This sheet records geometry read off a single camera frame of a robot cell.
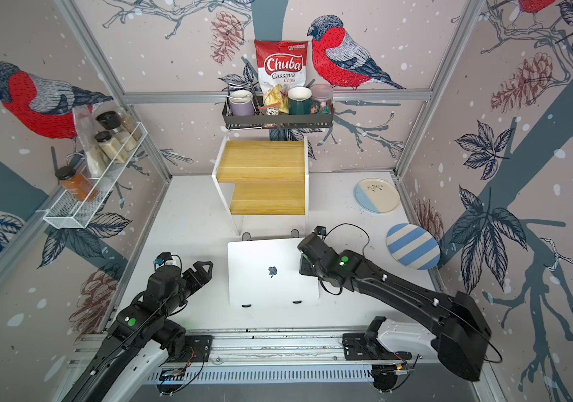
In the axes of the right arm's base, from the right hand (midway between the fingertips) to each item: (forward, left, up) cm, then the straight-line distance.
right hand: (304, 260), depth 80 cm
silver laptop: (-3, +12, -4) cm, 13 cm away
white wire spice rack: (+4, +66, +22) cm, 70 cm away
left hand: (-3, +30, +2) cm, 30 cm away
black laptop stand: (+8, +20, +1) cm, 22 cm away
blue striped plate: (+13, -43, -12) cm, 46 cm away
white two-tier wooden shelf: (+16, +13, +20) cm, 29 cm away
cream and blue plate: (+40, -34, -13) cm, 54 cm away
